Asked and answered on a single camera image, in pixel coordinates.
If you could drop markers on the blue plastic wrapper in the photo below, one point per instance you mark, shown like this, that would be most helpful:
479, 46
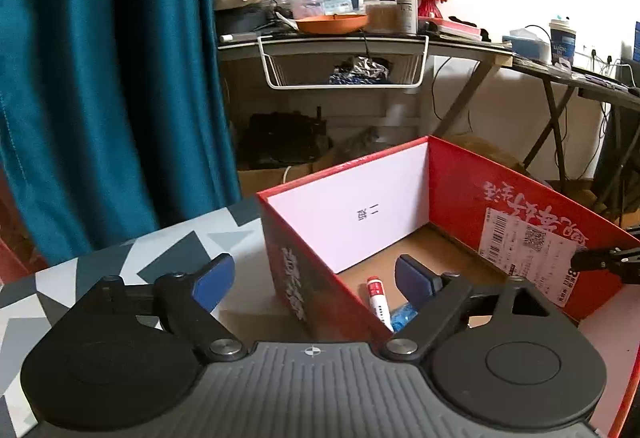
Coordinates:
404, 315

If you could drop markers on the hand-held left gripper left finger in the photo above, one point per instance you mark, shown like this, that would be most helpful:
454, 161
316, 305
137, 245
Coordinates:
215, 280

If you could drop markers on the teal curtain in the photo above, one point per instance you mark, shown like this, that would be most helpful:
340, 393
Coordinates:
110, 67

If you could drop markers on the orange bowl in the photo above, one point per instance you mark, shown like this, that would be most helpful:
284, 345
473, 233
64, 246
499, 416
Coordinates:
330, 25

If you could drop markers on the brown cardboard box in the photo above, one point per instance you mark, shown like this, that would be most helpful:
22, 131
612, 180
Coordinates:
260, 180

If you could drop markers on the black glass side desk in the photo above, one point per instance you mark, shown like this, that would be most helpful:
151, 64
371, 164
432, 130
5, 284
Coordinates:
550, 70

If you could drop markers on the black bag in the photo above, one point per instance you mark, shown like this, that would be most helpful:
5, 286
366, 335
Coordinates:
280, 137

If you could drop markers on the blue lidded cup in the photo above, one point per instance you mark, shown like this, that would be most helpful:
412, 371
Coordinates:
562, 42

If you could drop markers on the red vase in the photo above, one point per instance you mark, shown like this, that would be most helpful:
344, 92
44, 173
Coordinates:
430, 7

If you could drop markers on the black-topped desk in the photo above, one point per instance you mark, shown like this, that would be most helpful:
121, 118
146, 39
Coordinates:
450, 42

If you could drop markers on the blue tissue box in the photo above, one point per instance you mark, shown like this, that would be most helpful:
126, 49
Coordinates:
525, 46

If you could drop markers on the red cardboard box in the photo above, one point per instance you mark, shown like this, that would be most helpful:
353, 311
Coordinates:
450, 178

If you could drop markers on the laptop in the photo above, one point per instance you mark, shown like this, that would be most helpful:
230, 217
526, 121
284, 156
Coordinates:
636, 47

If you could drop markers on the red-capped white marker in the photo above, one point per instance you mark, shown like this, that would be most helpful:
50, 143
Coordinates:
380, 303

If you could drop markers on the silver foil wrappers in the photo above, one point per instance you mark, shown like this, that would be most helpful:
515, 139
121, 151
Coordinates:
367, 70

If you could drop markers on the cotton swab jar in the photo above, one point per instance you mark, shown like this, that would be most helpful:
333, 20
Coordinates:
382, 17

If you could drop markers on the white spray bottle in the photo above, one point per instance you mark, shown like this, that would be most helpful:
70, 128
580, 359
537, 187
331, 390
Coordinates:
406, 0

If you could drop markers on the black pouch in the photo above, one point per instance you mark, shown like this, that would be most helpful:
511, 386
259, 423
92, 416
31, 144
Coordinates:
240, 21

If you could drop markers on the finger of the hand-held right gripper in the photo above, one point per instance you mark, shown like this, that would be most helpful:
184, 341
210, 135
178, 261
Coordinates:
590, 260

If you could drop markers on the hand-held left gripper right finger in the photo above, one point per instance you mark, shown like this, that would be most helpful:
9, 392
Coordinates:
412, 278

